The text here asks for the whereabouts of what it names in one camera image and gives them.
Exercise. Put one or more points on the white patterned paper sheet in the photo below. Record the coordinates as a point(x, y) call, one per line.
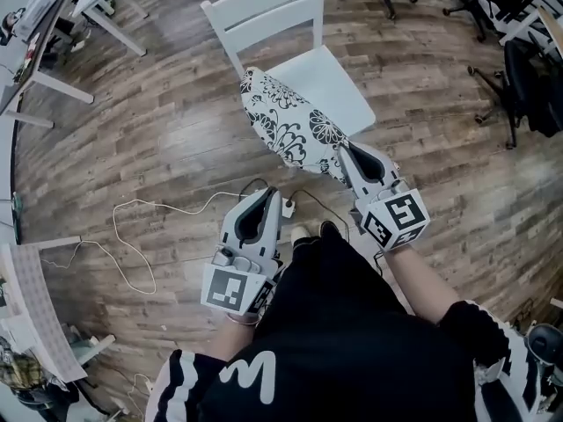
point(41, 306)

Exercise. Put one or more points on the white box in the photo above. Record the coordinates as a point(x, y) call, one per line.
point(37, 9)

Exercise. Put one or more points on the person's white shoe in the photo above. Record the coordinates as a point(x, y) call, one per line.
point(300, 232)

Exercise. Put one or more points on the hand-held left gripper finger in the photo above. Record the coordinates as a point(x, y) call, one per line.
point(273, 218)
point(231, 222)

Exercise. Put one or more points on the person's black striped-sleeve clothing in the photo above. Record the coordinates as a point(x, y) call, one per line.
point(334, 323)

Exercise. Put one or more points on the plaid cloth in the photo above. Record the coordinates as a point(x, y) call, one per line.
point(19, 372)

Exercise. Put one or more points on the person's left forearm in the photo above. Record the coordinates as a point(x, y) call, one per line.
point(235, 341)

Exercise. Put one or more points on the white floral print cushion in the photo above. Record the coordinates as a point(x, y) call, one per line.
point(286, 121)

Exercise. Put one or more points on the dark desk with white legs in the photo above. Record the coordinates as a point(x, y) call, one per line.
point(39, 64)

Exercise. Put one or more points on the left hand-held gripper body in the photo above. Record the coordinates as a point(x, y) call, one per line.
point(228, 288)

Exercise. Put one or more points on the white wooden chair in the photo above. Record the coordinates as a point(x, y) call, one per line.
point(321, 77)

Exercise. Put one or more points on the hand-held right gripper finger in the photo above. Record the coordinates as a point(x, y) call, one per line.
point(385, 165)
point(352, 174)

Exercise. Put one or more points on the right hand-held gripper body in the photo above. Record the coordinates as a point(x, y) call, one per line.
point(396, 218)

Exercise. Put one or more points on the person's right forearm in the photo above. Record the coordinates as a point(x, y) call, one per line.
point(418, 279)

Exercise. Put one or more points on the black round device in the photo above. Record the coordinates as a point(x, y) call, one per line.
point(545, 343)

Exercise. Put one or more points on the white power adapter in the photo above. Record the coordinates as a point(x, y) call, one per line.
point(288, 208)

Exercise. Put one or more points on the person's black shoe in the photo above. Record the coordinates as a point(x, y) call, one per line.
point(330, 229)

